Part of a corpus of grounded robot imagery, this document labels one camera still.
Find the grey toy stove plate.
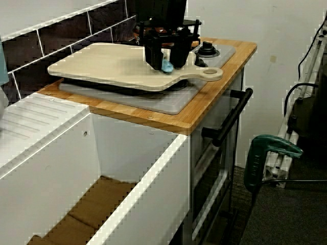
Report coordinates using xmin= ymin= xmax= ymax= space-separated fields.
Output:
xmin=58 ymin=38 xmax=236 ymax=115

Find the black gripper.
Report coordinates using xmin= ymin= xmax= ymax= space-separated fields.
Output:
xmin=137 ymin=17 xmax=203 ymax=70

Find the white toy sink basin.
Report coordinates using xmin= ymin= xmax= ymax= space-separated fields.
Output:
xmin=0 ymin=92 xmax=191 ymax=245

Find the white metal tripod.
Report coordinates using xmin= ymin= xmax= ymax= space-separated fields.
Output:
xmin=264 ymin=17 xmax=327 ymax=189

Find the black oven door handle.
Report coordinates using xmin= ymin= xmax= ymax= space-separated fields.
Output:
xmin=201 ymin=88 xmax=253 ymax=148

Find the green power drill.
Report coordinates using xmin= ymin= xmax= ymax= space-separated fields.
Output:
xmin=243 ymin=134 xmax=304 ymax=191

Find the toy knife blue handle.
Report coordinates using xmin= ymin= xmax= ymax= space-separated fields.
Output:
xmin=161 ymin=50 xmax=178 ymax=75

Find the white toy oven door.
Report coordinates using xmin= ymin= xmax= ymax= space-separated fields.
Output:
xmin=191 ymin=142 xmax=240 ymax=241

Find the brown cardboard sheet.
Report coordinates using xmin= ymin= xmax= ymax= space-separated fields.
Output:
xmin=27 ymin=175 xmax=137 ymax=245

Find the light wooden cutting board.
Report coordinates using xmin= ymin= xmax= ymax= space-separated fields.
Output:
xmin=47 ymin=42 xmax=224 ymax=92

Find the wooden kitchen countertop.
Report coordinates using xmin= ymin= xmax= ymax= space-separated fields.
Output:
xmin=37 ymin=37 xmax=258 ymax=136

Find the black bag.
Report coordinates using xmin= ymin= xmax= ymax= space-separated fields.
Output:
xmin=287 ymin=67 xmax=327 ymax=154

